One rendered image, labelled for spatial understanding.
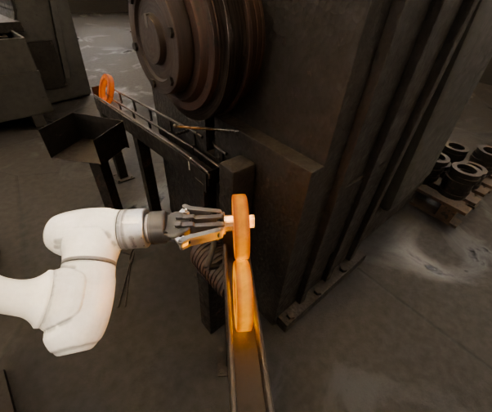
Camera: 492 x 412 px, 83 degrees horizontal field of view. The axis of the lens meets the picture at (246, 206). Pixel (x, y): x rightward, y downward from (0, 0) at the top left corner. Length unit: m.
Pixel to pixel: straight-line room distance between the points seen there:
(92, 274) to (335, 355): 1.12
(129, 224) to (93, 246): 0.08
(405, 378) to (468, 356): 0.35
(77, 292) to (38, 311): 0.06
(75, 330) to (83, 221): 0.21
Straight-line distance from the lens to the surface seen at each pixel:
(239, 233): 0.58
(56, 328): 0.61
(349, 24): 0.72
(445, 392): 1.60
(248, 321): 0.60
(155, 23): 0.88
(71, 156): 1.48
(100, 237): 0.64
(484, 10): 1.34
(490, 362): 1.80
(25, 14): 3.75
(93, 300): 0.61
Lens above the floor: 1.28
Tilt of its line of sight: 40 degrees down
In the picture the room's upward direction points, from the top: 4 degrees clockwise
